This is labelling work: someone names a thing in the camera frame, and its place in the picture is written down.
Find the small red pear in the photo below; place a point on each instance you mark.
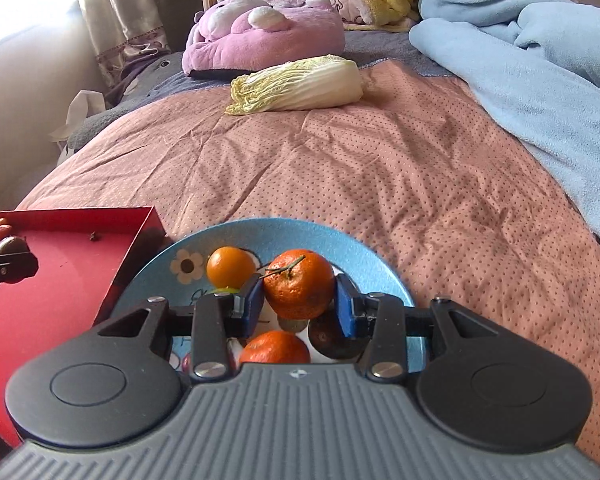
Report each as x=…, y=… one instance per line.
x=1, y=226

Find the dried fruit calyx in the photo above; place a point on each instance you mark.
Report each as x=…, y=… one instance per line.
x=95, y=235

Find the white plastic bag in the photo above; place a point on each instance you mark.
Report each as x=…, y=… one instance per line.
x=77, y=110

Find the patterned curtain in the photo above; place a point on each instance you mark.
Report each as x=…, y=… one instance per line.
x=125, y=10

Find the dark tomato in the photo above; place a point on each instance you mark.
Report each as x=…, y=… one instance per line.
x=330, y=339

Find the peach dotted blanket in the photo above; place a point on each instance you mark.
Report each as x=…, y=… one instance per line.
x=380, y=170

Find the mandarin with stem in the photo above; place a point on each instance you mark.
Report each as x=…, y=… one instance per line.
x=297, y=285

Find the grey plush toy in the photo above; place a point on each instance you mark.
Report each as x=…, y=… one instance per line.
x=152, y=66

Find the pink plush toy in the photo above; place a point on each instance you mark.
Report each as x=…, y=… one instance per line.
x=265, y=30

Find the brown round fruit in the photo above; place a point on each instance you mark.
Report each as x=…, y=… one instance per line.
x=10, y=245

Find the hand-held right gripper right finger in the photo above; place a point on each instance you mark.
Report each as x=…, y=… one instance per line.
x=345, y=310

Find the stemless mandarin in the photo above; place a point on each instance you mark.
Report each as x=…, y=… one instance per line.
x=275, y=350

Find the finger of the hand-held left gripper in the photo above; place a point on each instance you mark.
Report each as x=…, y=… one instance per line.
x=12, y=267

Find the blue flower plate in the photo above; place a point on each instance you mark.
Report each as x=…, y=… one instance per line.
x=300, y=232

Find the small green tomato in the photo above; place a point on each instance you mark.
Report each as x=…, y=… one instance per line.
x=226, y=290

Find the smooth orange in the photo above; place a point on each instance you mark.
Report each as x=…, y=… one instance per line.
x=230, y=266

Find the napa cabbage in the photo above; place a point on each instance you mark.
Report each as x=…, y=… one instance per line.
x=300, y=85

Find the light blue blanket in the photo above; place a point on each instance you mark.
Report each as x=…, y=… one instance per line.
x=530, y=60

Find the red cardboard box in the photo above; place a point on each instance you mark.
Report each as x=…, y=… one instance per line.
x=45, y=290

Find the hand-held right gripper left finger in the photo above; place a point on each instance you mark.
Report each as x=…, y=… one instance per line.
x=252, y=306

